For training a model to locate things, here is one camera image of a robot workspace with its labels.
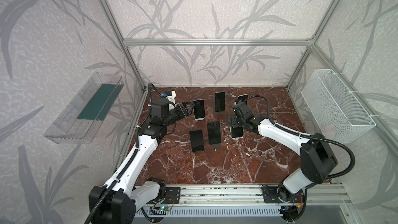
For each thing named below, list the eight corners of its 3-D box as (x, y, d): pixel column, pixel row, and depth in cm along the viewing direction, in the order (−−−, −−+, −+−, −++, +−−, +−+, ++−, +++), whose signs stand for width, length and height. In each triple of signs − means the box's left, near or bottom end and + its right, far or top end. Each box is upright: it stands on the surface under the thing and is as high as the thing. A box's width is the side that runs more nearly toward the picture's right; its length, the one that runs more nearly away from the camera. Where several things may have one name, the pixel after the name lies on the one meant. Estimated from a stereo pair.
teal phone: (214, 114, 107) (215, 100, 94) (214, 106, 111) (214, 91, 99) (224, 114, 107) (226, 100, 94) (223, 106, 111) (225, 91, 99)
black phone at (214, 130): (209, 146, 91) (209, 134, 79) (207, 135, 96) (207, 122, 84) (220, 145, 92) (221, 132, 80) (218, 134, 96) (219, 121, 84)
